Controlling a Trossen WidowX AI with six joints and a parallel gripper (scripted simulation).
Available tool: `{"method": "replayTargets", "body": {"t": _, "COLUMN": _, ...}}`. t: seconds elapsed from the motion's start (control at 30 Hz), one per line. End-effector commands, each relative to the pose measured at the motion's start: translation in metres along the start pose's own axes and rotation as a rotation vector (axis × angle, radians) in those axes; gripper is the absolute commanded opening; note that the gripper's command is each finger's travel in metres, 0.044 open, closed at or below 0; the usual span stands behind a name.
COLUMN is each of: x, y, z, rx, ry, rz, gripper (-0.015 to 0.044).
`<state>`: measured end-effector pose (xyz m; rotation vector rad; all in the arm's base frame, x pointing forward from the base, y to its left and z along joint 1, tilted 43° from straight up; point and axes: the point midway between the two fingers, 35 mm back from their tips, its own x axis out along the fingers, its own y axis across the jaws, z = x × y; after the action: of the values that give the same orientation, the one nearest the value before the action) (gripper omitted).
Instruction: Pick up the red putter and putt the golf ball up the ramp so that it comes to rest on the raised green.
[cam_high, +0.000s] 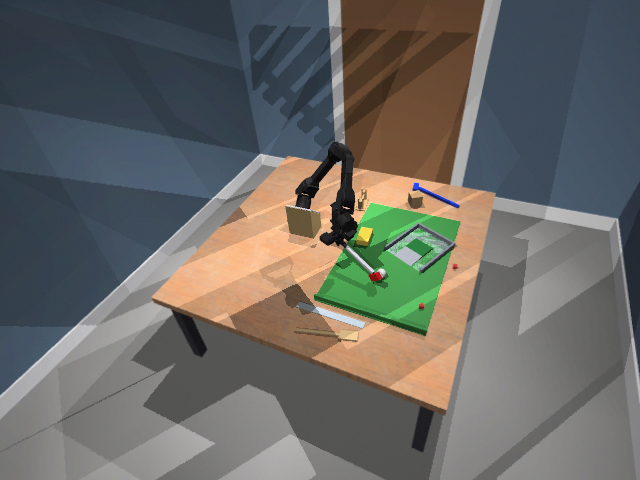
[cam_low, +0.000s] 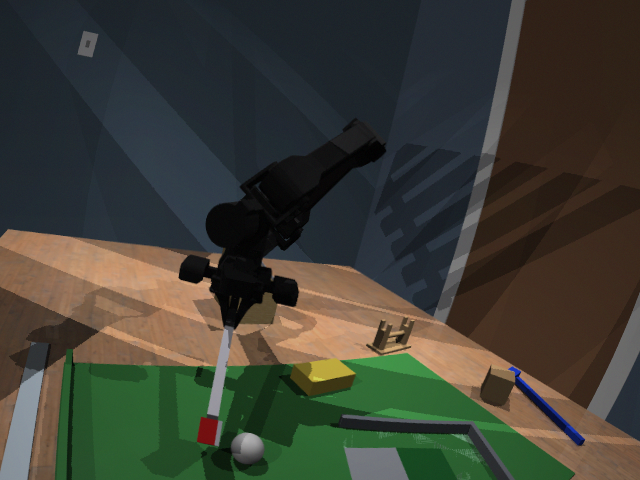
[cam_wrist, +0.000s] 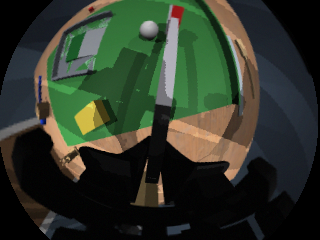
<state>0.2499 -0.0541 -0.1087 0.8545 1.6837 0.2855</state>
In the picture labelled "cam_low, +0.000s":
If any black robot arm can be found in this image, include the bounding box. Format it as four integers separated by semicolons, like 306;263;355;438
205;118;386;300

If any grey ball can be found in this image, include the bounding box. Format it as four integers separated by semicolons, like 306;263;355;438
230;433;265;465

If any red putter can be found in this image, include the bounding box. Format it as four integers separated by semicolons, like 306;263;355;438
197;296;240;447

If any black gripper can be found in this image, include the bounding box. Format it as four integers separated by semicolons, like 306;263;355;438
178;241;299;330

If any green putting mat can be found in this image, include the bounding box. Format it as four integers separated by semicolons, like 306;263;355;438
68;352;575;480

